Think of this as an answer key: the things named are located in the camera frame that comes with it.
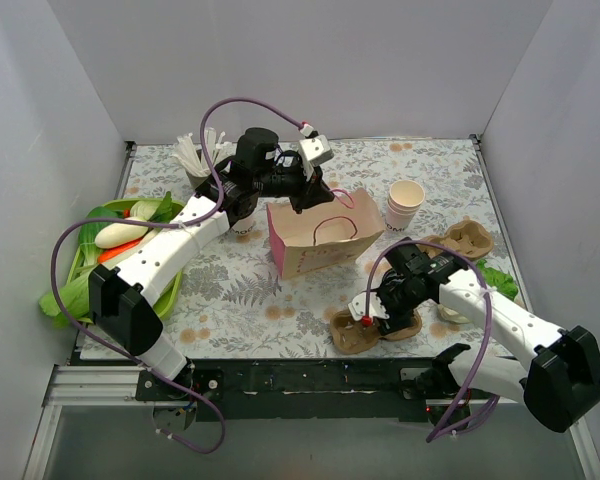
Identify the kraft paper cakes bag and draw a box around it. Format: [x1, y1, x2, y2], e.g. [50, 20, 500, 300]
[266, 188, 385, 280]

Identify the white paper coffee cup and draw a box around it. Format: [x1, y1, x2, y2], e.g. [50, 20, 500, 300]
[230, 214, 255, 243]

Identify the stack of white paper cups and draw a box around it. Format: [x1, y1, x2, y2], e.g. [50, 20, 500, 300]
[385, 180, 426, 232]

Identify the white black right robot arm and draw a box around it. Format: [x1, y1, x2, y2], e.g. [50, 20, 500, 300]
[349, 238, 600, 441]

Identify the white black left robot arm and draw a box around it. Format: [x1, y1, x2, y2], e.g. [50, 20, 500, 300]
[89, 127, 335, 400]

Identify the floral patterned table mat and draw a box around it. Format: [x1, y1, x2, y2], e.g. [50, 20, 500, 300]
[79, 139, 541, 360]

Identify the brown cardboard cup carrier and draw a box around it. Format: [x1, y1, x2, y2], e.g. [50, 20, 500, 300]
[424, 218, 494, 261]

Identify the grey straw holder cup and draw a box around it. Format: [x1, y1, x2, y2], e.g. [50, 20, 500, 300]
[185, 165, 211, 189]

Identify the green white cabbage on table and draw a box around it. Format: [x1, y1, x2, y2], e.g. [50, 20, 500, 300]
[437, 259, 520, 325]

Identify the white radish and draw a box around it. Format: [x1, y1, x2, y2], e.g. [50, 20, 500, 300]
[95, 223, 149, 249]

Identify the orange carrot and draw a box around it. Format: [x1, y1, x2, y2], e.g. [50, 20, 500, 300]
[97, 238, 142, 267]

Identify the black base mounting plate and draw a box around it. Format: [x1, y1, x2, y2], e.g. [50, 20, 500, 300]
[134, 358, 493, 421]

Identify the green plastic tray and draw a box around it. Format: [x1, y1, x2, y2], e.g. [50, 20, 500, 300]
[64, 192, 184, 320]

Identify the green bok choy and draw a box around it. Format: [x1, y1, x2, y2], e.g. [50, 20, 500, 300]
[78, 206, 121, 266]

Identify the long green napa cabbage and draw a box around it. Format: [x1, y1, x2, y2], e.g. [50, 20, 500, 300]
[38, 274, 90, 328]

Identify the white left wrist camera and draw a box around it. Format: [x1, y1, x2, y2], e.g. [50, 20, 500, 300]
[298, 135, 334, 179]

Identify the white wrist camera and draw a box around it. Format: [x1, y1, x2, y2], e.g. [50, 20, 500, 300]
[348, 291, 389, 328]
[298, 135, 334, 179]

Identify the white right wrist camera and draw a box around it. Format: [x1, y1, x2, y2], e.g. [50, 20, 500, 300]
[348, 291, 389, 328]

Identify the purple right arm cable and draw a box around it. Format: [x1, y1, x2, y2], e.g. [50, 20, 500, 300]
[364, 239, 501, 444]

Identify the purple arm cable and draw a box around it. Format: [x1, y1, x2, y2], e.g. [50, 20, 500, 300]
[364, 239, 501, 444]
[49, 96, 309, 455]

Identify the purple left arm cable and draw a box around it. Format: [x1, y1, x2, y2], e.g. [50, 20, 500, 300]
[49, 96, 309, 455]

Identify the aluminium frame rail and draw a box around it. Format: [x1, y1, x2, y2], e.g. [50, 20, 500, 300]
[43, 364, 581, 407]

